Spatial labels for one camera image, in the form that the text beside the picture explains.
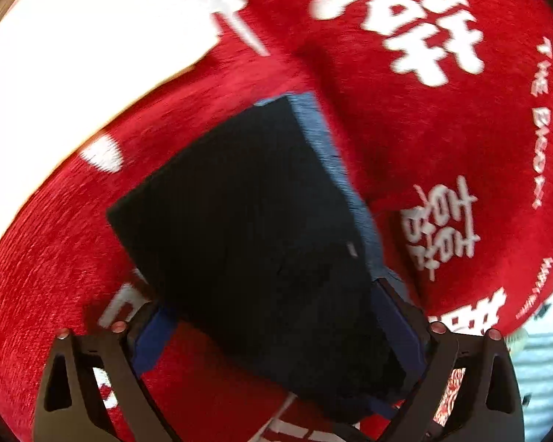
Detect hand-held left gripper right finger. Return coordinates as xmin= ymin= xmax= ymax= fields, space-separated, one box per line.
xmin=371 ymin=276 xmax=526 ymax=442

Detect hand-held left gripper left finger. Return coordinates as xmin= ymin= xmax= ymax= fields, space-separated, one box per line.
xmin=33 ymin=304 xmax=178 ymax=442

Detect pale striped cloth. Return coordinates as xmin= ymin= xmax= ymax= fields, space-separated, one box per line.
xmin=511 ymin=327 xmax=553 ymax=439

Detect red printed blanket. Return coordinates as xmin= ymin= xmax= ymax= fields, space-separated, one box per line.
xmin=0 ymin=0 xmax=553 ymax=442

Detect black pants with blue trim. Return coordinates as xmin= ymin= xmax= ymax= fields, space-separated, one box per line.
xmin=106 ymin=92 xmax=428 ymax=425

